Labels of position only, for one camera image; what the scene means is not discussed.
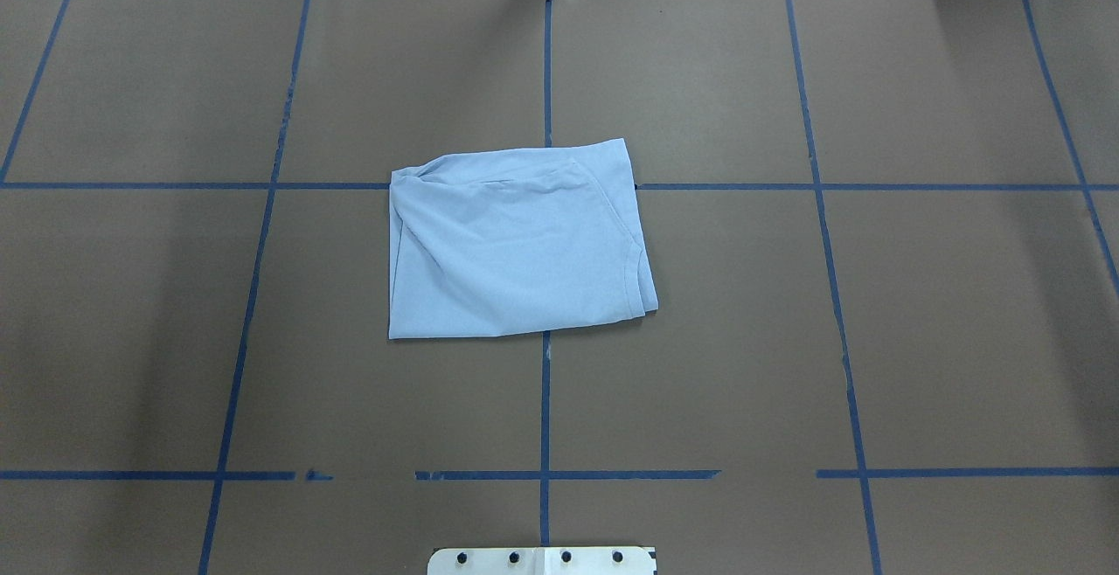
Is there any light blue t-shirt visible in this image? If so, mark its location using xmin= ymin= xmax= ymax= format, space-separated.
xmin=387 ymin=138 xmax=660 ymax=340

